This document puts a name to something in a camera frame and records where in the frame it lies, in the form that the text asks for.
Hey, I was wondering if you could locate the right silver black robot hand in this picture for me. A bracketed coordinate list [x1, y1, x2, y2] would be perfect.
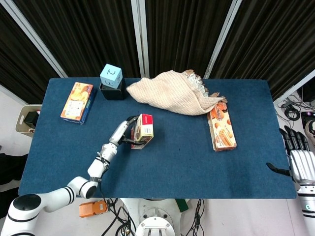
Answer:
[266, 125, 315, 184]

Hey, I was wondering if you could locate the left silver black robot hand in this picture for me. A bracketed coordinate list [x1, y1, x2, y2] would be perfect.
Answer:
[108, 115, 147, 147]

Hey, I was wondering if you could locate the small cream red cookie box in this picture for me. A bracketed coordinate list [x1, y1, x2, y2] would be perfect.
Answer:
[130, 113, 155, 150]

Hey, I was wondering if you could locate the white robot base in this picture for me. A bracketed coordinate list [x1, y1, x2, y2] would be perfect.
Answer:
[120, 198, 190, 236]

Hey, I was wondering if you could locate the orange blue snack box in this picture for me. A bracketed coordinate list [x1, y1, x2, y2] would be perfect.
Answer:
[60, 82, 96, 125]

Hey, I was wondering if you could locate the orange handheld device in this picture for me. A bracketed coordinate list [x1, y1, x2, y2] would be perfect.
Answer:
[78, 200, 109, 218]

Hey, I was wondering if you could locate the long orange biscuit box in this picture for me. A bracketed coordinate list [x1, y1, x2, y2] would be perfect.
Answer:
[206, 102, 237, 152]

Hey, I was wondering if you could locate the black box in bin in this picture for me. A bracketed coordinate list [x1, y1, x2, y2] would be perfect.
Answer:
[24, 111, 40, 130]

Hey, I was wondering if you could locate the black square container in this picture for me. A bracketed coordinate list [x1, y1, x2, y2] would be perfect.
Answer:
[98, 78, 126, 101]

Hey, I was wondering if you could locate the light blue numbered cube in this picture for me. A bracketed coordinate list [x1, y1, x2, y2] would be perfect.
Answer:
[99, 63, 123, 88]

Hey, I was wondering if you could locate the beige knitted cloth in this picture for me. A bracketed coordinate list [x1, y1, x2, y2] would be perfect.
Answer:
[126, 69, 227, 116]

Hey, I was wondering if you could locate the blue felt table mat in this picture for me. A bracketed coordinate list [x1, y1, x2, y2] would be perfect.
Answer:
[18, 77, 298, 200]

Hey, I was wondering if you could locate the green block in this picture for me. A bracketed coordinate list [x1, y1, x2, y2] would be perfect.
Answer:
[175, 198, 189, 212]

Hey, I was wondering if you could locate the beige plastic bin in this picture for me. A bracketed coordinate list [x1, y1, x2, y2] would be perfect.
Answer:
[15, 104, 43, 135]

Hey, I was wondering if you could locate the black pleated curtain panel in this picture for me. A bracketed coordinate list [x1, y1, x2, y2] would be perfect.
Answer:
[13, 0, 142, 79]
[210, 0, 315, 99]
[145, 0, 233, 79]
[0, 4, 59, 104]

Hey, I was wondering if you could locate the coiled black cable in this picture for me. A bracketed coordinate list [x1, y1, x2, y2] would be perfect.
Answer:
[284, 107, 301, 121]

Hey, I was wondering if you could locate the grey metal partition post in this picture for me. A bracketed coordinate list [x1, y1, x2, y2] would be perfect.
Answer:
[273, 73, 315, 105]
[203, 0, 243, 79]
[131, 0, 150, 79]
[0, 0, 68, 78]

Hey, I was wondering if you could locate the black floor cable bundle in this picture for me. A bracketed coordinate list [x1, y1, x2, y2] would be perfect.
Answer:
[98, 198, 137, 236]
[184, 198, 206, 236]

